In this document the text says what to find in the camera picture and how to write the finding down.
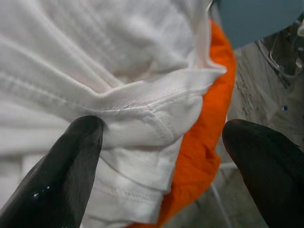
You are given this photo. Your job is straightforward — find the grey chair with blue cushion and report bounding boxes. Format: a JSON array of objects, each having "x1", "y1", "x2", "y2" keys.
[{"x1": 211, "y1": 0, "x2": 304, "y2": 48}]

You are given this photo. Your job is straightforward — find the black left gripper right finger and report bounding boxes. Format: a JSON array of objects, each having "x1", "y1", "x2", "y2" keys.
[{"x1": 222, "y1": 118, "x2": 304, "y2": 228}]

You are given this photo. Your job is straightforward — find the white garment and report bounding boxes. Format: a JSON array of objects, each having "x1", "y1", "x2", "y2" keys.
[{"x1": 0, "y1": 0, "x2": 228, "y2": 225}]

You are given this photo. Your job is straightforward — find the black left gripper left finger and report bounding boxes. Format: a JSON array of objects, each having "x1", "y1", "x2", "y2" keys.
[{"x1": 0, "y1": 115, "x2": 105, "y2": 228}]

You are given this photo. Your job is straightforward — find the orange garment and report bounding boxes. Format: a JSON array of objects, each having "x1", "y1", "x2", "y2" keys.
[{"x1": 128, "y1": 20, "x2": 236, "y2": 228}]

